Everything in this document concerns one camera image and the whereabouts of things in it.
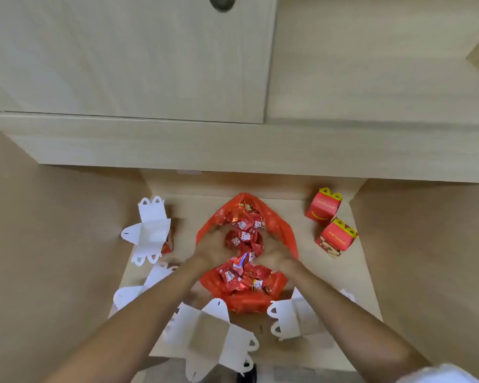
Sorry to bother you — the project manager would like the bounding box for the person's right hand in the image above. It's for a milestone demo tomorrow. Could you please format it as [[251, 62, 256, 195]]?
[[251, 230, 297, 275]]

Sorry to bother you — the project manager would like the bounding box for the red meal box yellow handle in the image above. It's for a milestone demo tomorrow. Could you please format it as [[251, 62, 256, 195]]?
[[315, 218, 359, 258], [304, 187, 343, 226]]

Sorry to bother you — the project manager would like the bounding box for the light wooden cabinet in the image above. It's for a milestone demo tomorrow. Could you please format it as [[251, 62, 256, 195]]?
[[0, 0, 479, 184]]

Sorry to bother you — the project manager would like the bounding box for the person's left hand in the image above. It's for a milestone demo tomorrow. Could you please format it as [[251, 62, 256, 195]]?
[[194, 226, 233, 272]]

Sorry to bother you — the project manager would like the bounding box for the light wooden cabinet door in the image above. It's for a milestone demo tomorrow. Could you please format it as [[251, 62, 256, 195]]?
[[0, 0, 279, 125]]

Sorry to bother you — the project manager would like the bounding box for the white sleeve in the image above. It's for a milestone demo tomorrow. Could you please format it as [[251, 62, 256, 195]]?
[[396, 363, 479, 383]]

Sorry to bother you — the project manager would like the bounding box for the pile of red candy packets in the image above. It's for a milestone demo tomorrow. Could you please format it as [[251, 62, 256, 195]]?
[[217, 202, 278, 293]]

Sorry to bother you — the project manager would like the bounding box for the person's right forearm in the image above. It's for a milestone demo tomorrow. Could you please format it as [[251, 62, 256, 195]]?
[[281, 260, 432, 383]]

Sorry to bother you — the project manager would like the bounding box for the white unfolded cardboard box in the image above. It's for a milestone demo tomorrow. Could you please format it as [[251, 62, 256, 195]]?
[[162, 298, 260, 383], [121, 196, 172, 267], [266, 286, 356, 342], [108, 262, 179, 318]]

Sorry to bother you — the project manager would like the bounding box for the red plastic bag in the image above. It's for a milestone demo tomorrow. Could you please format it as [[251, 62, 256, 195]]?
[[196, 192, 300, 314]]

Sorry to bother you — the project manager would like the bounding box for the black object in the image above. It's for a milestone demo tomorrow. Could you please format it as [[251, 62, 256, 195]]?
[[239, 363, 258, 383]]

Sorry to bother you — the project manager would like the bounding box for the person's left forearm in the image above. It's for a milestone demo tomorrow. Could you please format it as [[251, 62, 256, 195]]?
[[44, 257, 216, 383]]

